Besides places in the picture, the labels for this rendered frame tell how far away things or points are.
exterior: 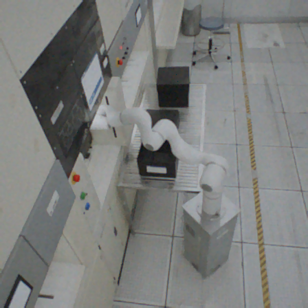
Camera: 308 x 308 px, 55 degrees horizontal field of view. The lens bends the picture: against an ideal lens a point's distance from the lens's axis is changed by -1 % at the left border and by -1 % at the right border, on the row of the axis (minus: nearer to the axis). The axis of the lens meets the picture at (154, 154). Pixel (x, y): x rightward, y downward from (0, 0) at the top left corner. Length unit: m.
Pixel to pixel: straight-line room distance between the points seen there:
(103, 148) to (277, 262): 1.69
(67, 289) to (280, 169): 2.40
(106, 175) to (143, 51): 1.74
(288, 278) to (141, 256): 1.20
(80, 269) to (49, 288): 0.18
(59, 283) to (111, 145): 1.05
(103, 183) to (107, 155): 0.26
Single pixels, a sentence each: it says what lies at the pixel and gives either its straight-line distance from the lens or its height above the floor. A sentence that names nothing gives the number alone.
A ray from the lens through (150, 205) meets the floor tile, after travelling 2.98.
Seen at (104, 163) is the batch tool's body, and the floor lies 0.87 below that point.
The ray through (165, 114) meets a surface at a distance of 2.55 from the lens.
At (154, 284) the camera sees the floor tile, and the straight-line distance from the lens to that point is 2.64.
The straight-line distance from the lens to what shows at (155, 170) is 2.15.
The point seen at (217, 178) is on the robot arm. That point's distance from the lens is 1.68.
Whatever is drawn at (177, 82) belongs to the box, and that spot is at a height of 1.01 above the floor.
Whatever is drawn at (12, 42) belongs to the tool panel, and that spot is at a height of 2.07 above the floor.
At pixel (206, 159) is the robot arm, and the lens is 1.74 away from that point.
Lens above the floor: 2.48
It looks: 47 degrees down
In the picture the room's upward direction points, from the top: 7 degrees counter-clockwise
